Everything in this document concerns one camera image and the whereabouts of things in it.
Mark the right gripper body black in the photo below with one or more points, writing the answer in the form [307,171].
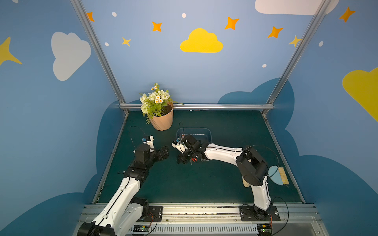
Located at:
[187,155]

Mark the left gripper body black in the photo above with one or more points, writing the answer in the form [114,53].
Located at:
[158,153]

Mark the blue plastic storage box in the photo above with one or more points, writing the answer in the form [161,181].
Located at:
[199,133]

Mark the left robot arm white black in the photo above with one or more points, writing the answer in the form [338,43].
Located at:
[124,209]

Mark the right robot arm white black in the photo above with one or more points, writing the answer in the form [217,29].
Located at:
[252,166]

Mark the white artificial flowers plant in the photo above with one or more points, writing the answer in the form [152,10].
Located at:
[158,103]

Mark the beige work glove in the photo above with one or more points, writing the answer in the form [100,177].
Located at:
[245,183]

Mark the left controller board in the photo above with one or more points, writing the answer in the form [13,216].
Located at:
[141,229]

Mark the controller board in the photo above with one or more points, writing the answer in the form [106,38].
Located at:
[141,229]
[264,230]

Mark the light blue hand brush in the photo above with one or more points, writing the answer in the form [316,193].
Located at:
[278,175]

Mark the right controller board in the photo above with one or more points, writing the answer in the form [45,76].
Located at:
[264,230]

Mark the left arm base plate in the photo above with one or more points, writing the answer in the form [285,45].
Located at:
[153,213]

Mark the aluminium frame rail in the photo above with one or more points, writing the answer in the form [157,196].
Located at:
[192,106]

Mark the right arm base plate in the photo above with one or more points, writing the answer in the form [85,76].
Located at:
[246,213]

